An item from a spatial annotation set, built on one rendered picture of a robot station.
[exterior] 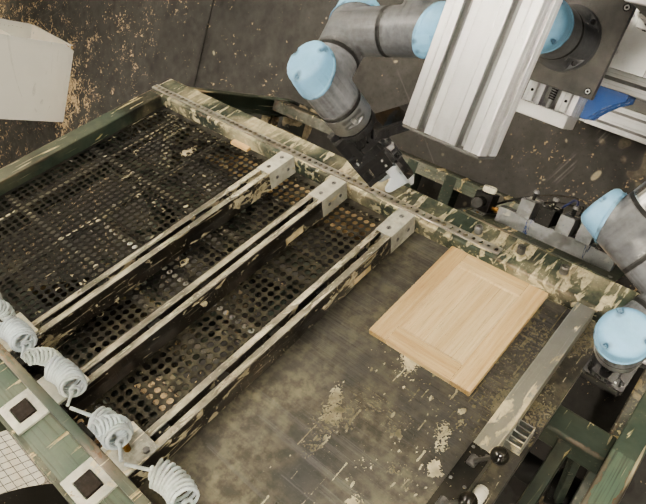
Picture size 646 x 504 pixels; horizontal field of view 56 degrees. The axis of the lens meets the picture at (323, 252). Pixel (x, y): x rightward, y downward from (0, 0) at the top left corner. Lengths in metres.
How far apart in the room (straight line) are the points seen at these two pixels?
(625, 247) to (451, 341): 0.76
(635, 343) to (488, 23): 0.52
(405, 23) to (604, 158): 1.79
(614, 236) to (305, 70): 0.51
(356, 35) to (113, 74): 3.70
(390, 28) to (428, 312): 0.94
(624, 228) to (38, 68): 4.39
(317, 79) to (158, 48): 3.32
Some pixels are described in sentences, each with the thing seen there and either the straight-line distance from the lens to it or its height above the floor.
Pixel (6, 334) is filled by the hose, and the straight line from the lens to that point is 1.65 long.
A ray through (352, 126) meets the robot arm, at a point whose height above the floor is 1.75.
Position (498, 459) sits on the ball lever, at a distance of 1.32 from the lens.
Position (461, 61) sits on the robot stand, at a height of 2.03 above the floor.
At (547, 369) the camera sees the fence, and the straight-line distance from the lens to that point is 1.60.
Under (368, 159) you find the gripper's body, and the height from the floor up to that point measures 1.69.
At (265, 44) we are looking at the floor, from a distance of 3.52.
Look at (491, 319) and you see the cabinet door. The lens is 1.69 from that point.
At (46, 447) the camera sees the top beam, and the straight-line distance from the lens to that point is 1.54.
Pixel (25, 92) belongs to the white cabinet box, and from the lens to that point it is 4.92.
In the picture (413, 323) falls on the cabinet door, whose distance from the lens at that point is 1.66.
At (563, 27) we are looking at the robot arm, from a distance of 1.40.
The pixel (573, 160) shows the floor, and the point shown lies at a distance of 2.66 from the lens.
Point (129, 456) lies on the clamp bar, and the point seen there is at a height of 1.85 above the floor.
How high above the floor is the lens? 2.57
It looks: 52 degrees down
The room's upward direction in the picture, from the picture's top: 102 degrees counter-clockwise
